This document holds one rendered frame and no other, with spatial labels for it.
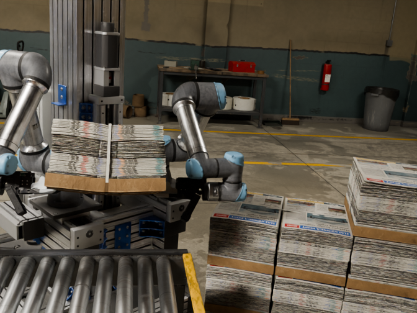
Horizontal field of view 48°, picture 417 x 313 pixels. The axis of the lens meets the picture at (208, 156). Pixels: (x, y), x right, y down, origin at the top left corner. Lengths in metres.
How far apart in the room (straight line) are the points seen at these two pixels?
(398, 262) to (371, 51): 7.60
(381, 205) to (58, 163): 1.20
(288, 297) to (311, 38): 7.21
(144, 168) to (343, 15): 7.80
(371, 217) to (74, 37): 1.44
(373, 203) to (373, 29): 7.62
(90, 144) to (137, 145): 0.15
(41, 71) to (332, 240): 1.29
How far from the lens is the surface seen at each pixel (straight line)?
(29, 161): 2.08
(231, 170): 1.75
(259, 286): 2.08
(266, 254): 2.01
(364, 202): 1.92
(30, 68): 1.84
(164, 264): 1.64
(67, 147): 1.59
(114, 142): 1.59
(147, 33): 8.35
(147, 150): 1.58
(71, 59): 2.19
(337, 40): 9.11
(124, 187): 1.56
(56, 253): 1.72
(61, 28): 2.26
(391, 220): 1.95
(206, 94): 1.97
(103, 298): 1.46
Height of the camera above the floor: 1.58
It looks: 15 degrees down
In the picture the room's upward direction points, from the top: 4 degrees clockwise
